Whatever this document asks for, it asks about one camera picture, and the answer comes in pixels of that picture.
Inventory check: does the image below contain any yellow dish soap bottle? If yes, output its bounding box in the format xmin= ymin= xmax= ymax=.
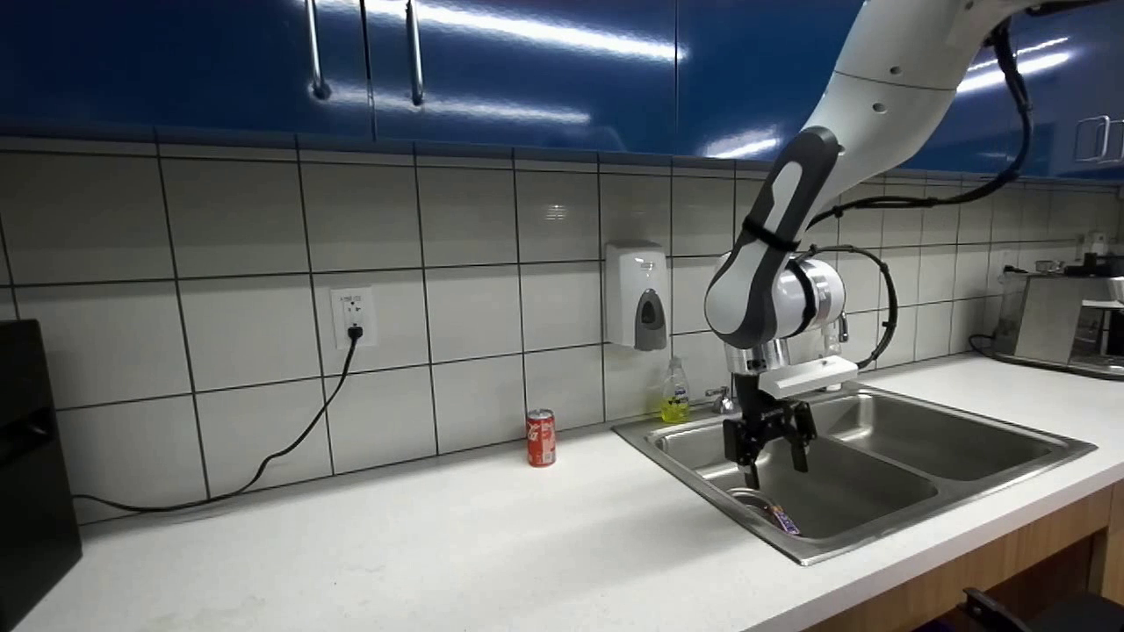
xmin=650 ymin=355 xmax=696 ymax=428

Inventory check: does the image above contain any wooden lower cabinet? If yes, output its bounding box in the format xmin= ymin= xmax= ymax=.
xmin=806 ymin=483 xmax=1124 ymax=632

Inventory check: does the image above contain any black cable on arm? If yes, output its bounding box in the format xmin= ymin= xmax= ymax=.
xmin=806 ymin=16 xmax=1035 ymax=371

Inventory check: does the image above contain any black power cord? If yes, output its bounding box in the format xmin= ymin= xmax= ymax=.
xmin=72 ymin=328 xmax=370 ymax=516

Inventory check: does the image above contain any stainless steel double sink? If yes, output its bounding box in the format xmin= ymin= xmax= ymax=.
xmin=612 ymin=382 xmax=1099 ymax=569

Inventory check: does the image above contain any black object below counter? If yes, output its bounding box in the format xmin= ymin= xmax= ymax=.
xmin=958 ymin=586 xmax=1124 ymax=632

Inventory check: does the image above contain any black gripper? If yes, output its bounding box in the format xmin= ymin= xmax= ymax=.
xmin=719 ymin=371 xmax=818 ymax=494

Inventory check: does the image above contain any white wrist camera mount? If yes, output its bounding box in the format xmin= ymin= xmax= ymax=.
xmin=757 ymin=351 xmax=862 ymax=403

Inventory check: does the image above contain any white wall power outlet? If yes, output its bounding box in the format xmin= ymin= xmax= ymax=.
xmin=329 ymin=283 xmax=381 ymax=348

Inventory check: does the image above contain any stainless steel countertop appliance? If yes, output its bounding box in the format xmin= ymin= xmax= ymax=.
xmin=993 ymin=265 xmax=1124 ymax=382

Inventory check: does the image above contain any black countertop appliance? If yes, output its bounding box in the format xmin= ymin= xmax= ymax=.
xmin=0 ymin=316 xmax=84 ymax=632

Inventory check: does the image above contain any silver cabinet door handle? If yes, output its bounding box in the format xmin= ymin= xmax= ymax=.
xmin=301 ymin=0 xmax=334 ymax=107
xmin=404 ymin=0 xmax=434 ymax=110

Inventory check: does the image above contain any white wall soap dispenser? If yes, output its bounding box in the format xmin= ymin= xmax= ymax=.
xmin=606 ymin=242 xmax=674 ymax=355

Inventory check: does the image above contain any red soda can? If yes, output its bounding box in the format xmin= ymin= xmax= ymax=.
xmin=525 ymin=407 xmax=560 ymax=472

